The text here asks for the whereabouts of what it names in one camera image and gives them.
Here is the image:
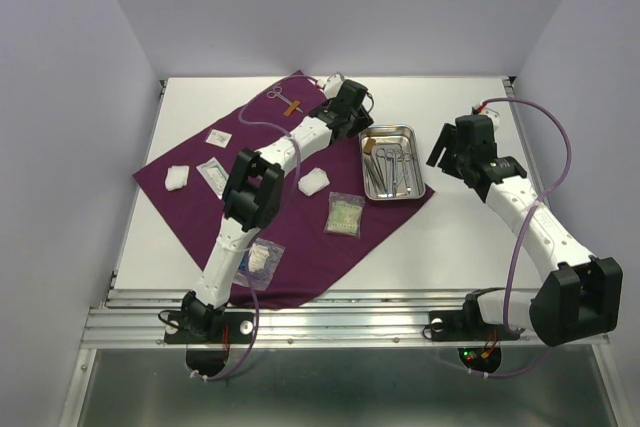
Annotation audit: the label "steel hemostat forceps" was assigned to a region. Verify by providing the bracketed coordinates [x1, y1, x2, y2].
[376, 145, 400, 198]

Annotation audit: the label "steel instrument tray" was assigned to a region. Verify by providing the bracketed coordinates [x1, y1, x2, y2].
[358, 125, 426, 202]

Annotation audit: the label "steel tweezers pair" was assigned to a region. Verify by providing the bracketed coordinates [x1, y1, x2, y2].
[363, 156, 379, 197]

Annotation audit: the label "small steel scissors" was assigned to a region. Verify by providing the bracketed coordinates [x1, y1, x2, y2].
[266, 86, 292, 105]

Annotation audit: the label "small white label packet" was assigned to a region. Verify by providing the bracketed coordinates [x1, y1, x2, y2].
[206, 129, 232, 148]

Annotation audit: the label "white sterile pouch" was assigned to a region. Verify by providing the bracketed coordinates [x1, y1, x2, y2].
[196, 157, 228, 199]

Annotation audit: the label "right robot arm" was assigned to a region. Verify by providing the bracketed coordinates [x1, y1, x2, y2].
[425, 114, 623, 347]

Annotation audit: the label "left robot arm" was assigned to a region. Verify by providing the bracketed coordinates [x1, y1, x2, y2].
[180, 78, 373, 341]

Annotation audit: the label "white folded gauze pad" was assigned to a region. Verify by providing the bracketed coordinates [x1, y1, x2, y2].
[298, 168, 330, 197]

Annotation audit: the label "green-white sealed packet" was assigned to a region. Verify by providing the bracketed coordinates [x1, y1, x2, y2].
[324, 192, 365, 238]

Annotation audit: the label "purple cloth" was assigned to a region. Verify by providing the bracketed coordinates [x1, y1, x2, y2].
[133, 77, 434, 309]

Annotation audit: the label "blue-white gauze packet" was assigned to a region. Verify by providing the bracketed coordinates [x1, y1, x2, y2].
[234, 238, 285, 291]

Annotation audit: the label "white gauze square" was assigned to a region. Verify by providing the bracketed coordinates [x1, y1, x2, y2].
[164, 165, 189, 192]

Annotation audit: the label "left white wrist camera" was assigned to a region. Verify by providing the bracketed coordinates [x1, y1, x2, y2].
[317, 73, 345, 98]

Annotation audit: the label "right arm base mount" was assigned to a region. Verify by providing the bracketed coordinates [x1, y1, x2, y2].
[422, 288, 523, 378]

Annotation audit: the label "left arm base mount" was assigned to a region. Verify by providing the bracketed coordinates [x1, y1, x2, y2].
[157, 291, 260, 383]

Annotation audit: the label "aluminium front rail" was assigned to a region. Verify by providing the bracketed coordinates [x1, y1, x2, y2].
[80, 289, 464, 349]

